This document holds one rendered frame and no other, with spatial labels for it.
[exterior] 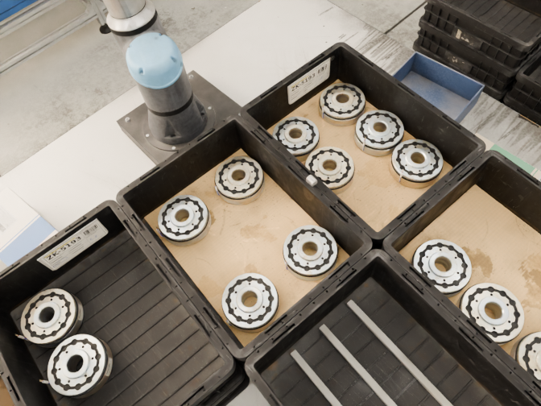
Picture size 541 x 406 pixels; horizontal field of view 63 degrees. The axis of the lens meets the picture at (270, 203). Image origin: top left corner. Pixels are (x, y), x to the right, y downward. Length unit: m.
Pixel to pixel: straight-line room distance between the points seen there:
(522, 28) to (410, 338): 1.33
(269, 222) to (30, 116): 1.84
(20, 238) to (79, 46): 1.81
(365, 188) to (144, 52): 0.56
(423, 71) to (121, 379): 1.04
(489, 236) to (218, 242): 0.53
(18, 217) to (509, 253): 1.03
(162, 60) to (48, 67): 1.77
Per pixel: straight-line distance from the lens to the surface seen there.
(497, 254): 0.93
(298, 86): 1.01
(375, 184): 0.95
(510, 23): 1.91
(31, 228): 1.12
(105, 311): 0.92
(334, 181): 0.91
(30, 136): 2.47
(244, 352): 0.72
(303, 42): 1.41
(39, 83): 2.69
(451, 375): 0.85
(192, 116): 1.11
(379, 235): 0.78
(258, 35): 1.44
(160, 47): 1.04
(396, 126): 1.00
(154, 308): 0.88
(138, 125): 1.22
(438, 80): 1.31
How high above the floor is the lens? 1.63
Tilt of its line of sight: 61 degrees down
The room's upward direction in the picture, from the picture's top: 9 degrees counter-clockwise
